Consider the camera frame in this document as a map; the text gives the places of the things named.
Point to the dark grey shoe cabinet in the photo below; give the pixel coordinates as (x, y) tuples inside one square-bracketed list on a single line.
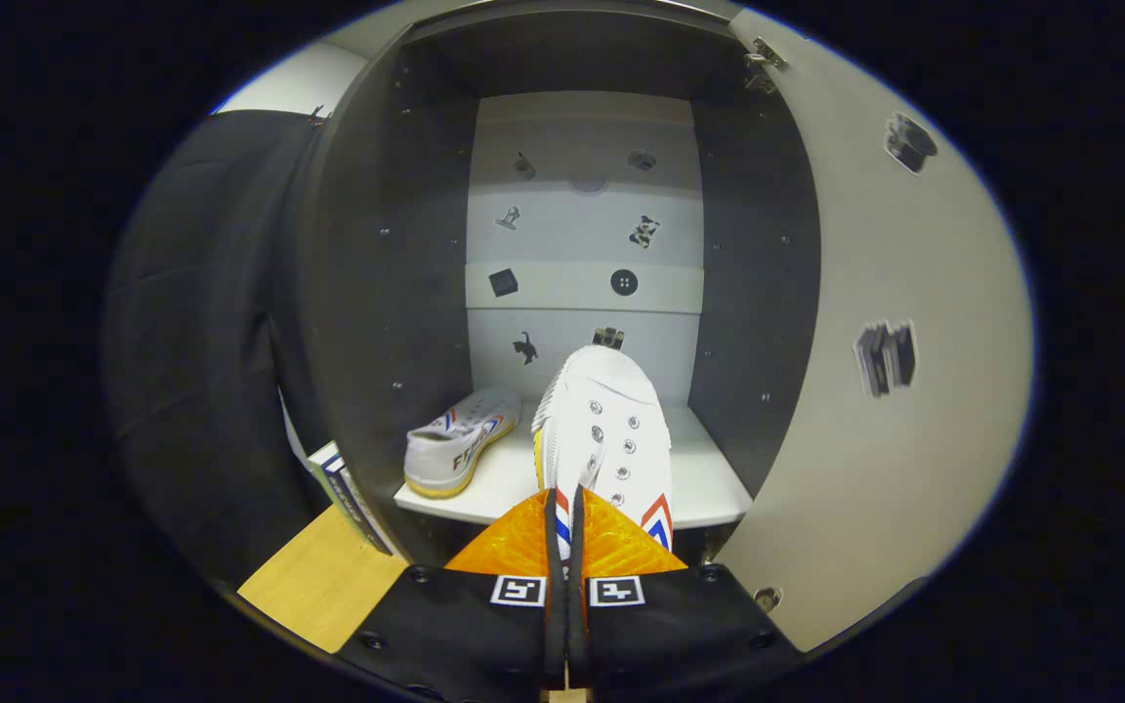
[(387, 293)]

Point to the black backdrop cloth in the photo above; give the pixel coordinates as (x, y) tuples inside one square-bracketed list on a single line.
[(201, 342)]

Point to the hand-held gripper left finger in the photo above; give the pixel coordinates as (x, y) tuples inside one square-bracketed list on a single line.
[(553, 605)]

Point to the green spine book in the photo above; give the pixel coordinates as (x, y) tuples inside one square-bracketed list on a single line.
[(326, 459)]

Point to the metal door hinge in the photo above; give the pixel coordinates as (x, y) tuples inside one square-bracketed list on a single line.
[(766, 54)]

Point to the dark blue spine book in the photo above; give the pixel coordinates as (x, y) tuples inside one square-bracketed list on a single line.
[(353, 503)]

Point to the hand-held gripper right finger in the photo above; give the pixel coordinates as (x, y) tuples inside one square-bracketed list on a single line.
[(580, 605)]

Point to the white canvas shoe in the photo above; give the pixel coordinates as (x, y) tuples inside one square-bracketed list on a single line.
[(602, 430), (455, 444)]

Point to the white cabinet shelf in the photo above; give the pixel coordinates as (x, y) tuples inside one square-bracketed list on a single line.
[(699, 469)]

